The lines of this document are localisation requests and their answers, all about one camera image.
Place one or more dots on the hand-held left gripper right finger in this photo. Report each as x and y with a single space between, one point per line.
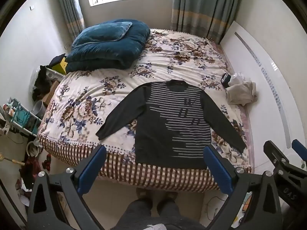
218 170

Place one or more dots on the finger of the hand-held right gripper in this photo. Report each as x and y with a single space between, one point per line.
275 154
299 149

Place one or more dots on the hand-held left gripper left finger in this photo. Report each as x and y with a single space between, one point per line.
92 167

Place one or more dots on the dark striped sweater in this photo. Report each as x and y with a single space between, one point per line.
156 136

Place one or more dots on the red and black floor clothes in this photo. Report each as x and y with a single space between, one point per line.
31 170

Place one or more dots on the beige crumpled clothes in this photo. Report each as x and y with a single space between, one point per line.
242 94

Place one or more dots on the black hanging clothes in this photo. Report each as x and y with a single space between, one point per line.
42 83

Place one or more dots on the brown slipper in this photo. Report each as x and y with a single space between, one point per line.
144 192

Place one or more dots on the white headboard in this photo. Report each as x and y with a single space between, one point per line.
287 88

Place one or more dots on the person's right leg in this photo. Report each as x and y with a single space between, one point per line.
175 215

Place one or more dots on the person's leg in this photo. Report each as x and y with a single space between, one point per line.
175 215
136 215

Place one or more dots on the person's left leg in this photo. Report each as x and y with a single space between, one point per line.
136 215

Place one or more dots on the grey bucket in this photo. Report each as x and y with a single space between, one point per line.
39 107

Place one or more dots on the wooden stick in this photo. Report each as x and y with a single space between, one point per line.
12 159

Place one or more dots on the white crumpled cloth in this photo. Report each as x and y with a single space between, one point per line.
237 79

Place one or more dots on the cardboard box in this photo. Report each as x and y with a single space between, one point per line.
50 93

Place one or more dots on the white shelf rack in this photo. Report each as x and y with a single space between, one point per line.
21 119

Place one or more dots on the dark folded socks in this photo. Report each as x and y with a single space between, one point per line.
225 80

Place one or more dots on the yellow box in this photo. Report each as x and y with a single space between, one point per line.
61 67

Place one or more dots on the teal folded quilt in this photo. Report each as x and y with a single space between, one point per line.
108 55

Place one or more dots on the bed with floral cover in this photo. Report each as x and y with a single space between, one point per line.
172 52

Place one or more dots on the teal pillow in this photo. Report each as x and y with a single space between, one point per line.
100 32

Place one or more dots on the grey-green curtain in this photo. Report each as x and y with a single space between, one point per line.
201 9
70 9

